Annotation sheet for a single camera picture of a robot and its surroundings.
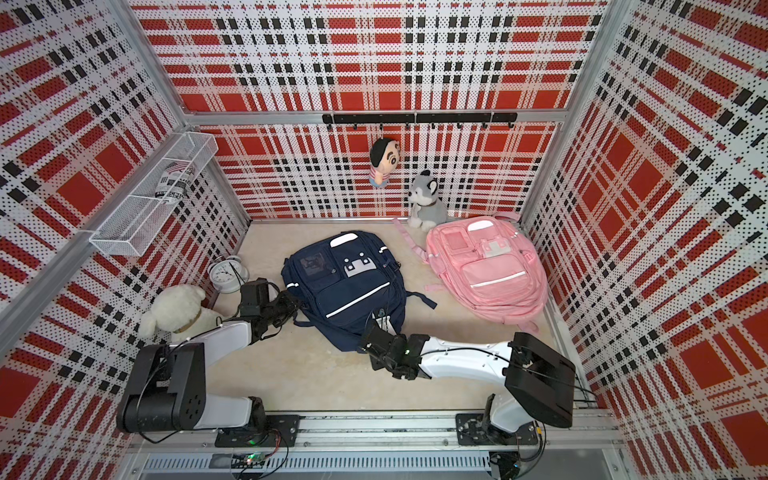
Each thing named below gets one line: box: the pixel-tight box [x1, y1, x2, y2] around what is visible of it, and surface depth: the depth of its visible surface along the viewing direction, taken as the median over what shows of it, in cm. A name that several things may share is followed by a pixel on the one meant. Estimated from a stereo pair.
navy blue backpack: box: [281, 231, 437, 352], surface depth 98 cm
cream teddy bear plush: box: [139, 283, 220, 342], surface depth 79 cm
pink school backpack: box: [394, 215, 548, 334], surface depth 103 cm
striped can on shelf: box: [155, 161, 195, 203], surface depth 76 cm
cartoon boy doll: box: [369, 138, 400, 187], surface depth 94 cm
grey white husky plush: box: [408, 169, 447, 231], surface depth 113 cm
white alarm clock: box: [207, 256, 250, 294], surface depth 103 cm
